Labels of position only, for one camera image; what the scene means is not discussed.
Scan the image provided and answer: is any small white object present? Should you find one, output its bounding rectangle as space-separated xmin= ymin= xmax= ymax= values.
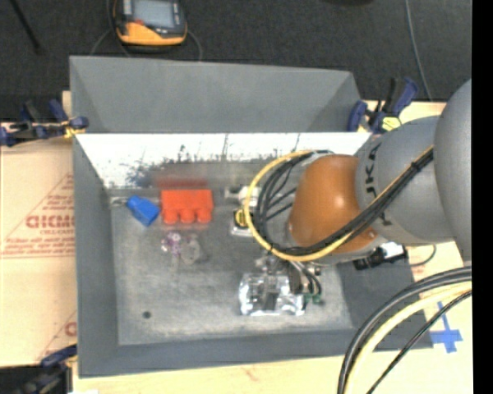
xmin=224 ymin=185 xmax=252 ymax=205

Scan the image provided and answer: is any clear plastic piece purple print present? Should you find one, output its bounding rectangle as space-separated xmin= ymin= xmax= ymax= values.
xmin=159 ymin=231 xmax=207 ymax=267

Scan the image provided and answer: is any red toy brick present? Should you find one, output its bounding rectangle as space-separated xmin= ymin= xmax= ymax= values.
xmin=159 ymin=188 xmax=214 ymax=226

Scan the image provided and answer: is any blue plastic block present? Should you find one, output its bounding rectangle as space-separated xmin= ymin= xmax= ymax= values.
xmin=125 ymin=195 xmax=161 ymax=227

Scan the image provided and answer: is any grey metal bin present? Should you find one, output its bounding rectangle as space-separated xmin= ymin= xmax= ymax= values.
xmin=68 ymin=54 xmax=433 ymax=377

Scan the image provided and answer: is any brown cardboard board red print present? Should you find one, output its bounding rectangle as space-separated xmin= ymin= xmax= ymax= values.
xmin=0 ymin=121 xmax=80 ymax=369

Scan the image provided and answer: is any black cylinder on white bracket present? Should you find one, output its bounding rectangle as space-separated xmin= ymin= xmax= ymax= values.
xmin=352 ymin=241 xmax=408 ymax=271

